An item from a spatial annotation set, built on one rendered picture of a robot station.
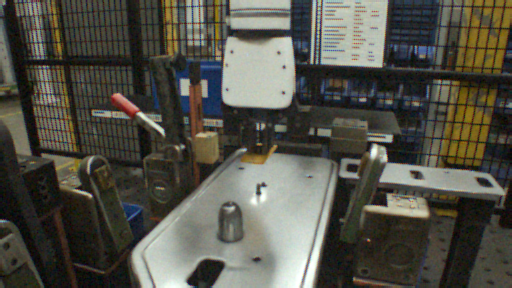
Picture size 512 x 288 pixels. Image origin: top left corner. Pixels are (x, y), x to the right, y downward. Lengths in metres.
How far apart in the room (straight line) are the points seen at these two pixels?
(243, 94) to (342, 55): 0.58
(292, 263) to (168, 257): 0.15
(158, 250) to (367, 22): 0.81
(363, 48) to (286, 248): 0.71
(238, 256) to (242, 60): 0.26
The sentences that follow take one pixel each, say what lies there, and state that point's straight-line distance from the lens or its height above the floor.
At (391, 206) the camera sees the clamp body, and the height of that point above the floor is 1.04.
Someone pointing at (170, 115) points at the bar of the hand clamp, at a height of 1.12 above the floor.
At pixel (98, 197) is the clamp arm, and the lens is 0.45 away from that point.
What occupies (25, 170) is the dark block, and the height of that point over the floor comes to 1.12.
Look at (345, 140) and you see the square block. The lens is 0.75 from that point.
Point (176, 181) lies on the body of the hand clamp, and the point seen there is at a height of 1.01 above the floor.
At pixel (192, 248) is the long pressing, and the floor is 1.00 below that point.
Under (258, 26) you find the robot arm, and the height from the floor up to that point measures 1.26.
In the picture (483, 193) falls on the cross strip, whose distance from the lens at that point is 0.68.
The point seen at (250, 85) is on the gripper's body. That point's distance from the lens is 0.48.
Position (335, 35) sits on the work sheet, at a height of 1.24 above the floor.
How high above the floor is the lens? 1.26
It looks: 19 degrees down
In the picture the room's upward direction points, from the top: straight up
